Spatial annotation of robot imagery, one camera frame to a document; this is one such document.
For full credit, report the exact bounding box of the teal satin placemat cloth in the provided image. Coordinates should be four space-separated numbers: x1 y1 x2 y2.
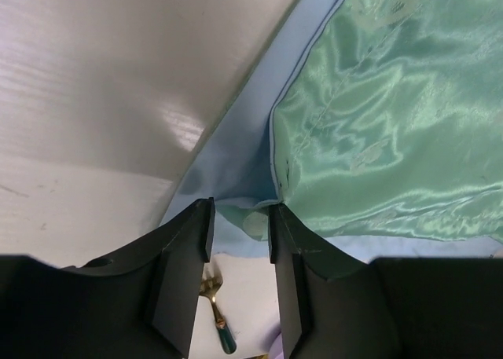
164 0 502 260

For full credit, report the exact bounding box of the gold fork green handle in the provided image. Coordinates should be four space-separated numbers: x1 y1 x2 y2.
199 263 237 355

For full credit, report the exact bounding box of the purple plate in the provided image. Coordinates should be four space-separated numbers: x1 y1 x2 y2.
267 334 284 359

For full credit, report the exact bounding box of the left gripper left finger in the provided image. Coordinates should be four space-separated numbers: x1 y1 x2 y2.
78 196 216 358

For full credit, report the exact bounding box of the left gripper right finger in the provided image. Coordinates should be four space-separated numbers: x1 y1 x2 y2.
266 203 370 358

